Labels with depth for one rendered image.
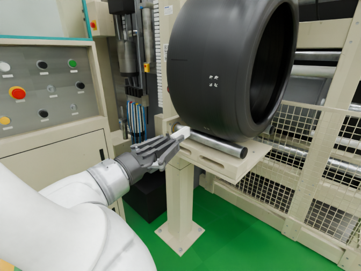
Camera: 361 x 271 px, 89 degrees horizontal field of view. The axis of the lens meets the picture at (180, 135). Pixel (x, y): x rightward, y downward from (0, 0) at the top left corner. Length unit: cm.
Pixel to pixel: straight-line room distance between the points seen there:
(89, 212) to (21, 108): 81
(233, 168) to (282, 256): 100
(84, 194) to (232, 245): 128
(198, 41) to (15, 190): 49
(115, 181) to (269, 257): 131
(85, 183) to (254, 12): 54
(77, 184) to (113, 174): 6
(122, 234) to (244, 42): 48
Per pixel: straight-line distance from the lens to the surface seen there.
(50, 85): 103
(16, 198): 22
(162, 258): 145
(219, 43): 53
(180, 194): 118
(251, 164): 82
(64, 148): 106
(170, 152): 46
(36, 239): 23
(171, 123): 84
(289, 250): 165
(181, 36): 61
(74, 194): 37
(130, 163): 42
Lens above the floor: 123
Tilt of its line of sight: 25 degrees down
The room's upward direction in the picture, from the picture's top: straight up
